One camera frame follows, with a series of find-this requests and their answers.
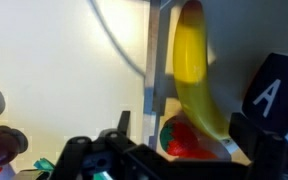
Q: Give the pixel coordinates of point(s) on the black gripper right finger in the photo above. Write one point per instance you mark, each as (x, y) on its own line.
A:
(250, 143)

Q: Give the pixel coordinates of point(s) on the yellow toy banana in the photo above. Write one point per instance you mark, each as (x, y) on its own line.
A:
(190, 66)

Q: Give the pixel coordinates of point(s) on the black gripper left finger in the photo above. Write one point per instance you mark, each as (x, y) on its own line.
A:
(124, 121)

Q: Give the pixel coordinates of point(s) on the red tomato toy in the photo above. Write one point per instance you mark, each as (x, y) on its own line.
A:
(182, 140)

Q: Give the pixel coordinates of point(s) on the wooden tray box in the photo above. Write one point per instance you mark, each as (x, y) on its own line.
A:
(237, 33)

